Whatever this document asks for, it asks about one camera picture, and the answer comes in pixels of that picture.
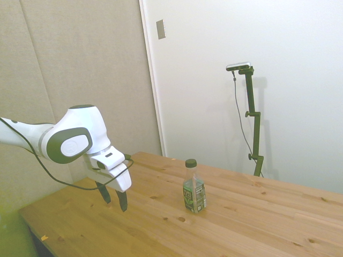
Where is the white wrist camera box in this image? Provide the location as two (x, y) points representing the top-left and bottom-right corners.
(89, 146), (126, 171)

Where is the clear plastic bottle green label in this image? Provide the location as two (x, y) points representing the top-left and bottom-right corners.
(182, 158), (207, 214)

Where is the grey wall plate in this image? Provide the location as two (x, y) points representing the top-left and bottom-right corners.
(155, 19), (167, 40)

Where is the grey exterior camera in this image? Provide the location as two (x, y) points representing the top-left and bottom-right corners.
(226, 61), (252, 72)

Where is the dark green camera stand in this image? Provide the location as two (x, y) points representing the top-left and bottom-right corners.
(237, 66), (265, 177)

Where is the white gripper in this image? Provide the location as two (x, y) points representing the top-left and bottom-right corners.
(83, 154), (132, 213)

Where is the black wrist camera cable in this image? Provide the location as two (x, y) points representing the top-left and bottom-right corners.
(0, 117), (135, 191)

